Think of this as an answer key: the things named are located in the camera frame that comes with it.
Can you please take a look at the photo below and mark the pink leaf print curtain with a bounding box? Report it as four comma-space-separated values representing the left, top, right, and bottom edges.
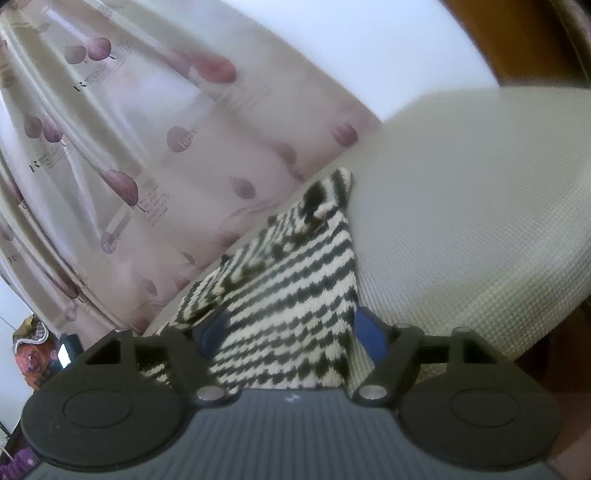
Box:
1, 1, 379, 342

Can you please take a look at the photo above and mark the black white striped knit sweater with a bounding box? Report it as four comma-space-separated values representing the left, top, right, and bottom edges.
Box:
168, 168, 359, 393

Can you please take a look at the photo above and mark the colourful object behind curtain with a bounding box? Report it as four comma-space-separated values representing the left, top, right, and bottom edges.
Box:
12, 315, 62, 391

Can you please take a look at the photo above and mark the brown wooden door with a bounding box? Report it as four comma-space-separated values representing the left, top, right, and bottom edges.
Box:
444, 1, 590, 88

